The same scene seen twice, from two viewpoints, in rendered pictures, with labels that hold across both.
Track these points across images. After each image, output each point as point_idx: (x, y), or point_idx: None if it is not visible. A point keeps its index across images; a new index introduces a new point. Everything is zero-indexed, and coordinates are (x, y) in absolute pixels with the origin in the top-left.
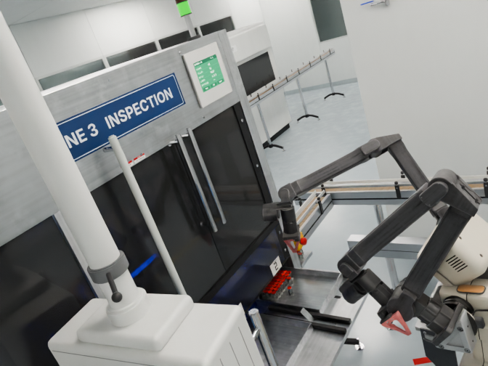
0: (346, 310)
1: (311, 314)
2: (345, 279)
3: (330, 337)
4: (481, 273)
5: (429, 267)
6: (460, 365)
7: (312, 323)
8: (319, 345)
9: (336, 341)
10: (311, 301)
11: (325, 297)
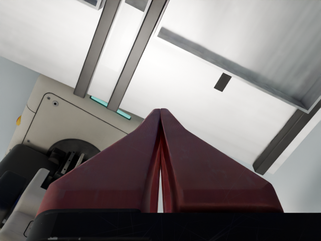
0: (162, 98)
1: (151, 7)
2: (293, 108)
3: (69, 52)
4: None
5: None
6: (6, 235)
7: (109, 9)
8: (42, 21)
9: (55, 67)
10: (227, 3)
11: (232, 49)
